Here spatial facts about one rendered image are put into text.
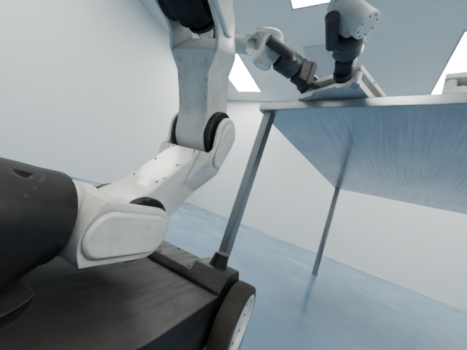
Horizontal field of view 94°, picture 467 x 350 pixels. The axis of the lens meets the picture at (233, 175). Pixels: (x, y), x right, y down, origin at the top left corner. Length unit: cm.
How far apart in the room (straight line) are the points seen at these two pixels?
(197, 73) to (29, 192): 45
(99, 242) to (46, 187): 11
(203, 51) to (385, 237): 405
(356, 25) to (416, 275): 402
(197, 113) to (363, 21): 46
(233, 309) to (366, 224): 385
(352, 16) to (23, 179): 72
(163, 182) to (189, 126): 20
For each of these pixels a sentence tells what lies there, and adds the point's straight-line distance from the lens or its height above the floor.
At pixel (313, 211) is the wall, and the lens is 438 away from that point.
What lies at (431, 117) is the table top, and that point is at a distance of 93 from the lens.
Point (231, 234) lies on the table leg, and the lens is 96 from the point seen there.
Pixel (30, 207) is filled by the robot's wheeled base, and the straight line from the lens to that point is 38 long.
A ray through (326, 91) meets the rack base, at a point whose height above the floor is 89.
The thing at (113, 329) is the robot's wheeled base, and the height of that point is 17.
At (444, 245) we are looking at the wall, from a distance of 447.
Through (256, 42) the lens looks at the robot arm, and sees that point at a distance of 95.
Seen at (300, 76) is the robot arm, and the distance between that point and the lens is 90.
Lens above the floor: 40
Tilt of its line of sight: 7 degrees up
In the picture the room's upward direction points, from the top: 19 degrees clockwise
